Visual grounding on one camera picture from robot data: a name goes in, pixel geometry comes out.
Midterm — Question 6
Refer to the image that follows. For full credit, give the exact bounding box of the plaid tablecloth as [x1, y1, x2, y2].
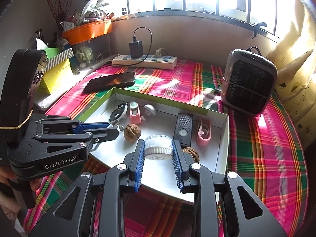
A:
[23, 59, 309, 237]

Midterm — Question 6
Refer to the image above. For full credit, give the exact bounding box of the black small remote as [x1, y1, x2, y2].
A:
[173, 112, 193, 148]

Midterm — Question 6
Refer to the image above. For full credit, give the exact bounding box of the green white cardboard box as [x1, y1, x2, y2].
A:
[79, 88, 229, 204]

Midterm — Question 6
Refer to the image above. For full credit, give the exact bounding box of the orange tray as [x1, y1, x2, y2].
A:
[62, 19, 113, 45]

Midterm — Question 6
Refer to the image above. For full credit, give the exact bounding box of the striped gift box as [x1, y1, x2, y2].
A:
[44, 48, 74, 73]

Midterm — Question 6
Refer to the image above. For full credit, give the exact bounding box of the pink white clip gadget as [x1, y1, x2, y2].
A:
[130, 101, 141, 125]

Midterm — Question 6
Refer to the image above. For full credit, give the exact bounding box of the black oval key fob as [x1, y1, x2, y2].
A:
[109, 102, 128, 126]

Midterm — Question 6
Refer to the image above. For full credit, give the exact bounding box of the grey portable heater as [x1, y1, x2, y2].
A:
[221, 47, 277, 117]

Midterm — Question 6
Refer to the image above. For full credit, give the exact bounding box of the cream heart curtain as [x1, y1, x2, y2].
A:
[266, 0, 315, 149]

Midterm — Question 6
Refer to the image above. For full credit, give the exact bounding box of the white power strip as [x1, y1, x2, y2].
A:
[111, 55, 177, 70]

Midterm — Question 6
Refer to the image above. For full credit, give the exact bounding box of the walnut near centre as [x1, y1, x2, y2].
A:
[123, 124, 141, 142]

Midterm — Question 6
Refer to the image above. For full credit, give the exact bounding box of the white plug on strip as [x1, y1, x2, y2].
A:
[153, 49, 162, 58]

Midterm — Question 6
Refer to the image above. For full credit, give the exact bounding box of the black smartphone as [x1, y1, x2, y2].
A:
[83, 71, 136, 94]

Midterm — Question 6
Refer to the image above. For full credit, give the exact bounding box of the white round wall plug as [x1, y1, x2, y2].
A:
[144, 104, 156, 117]

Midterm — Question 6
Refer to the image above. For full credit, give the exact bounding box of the yellow box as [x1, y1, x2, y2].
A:
[38, 59, 73, 94]

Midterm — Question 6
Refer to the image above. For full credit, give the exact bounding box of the black charger with cable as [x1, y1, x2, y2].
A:
[116, 27, 154, 68]

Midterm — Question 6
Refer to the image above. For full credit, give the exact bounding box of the walnut near remote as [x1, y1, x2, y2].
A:
[182, 147, 200, 163]

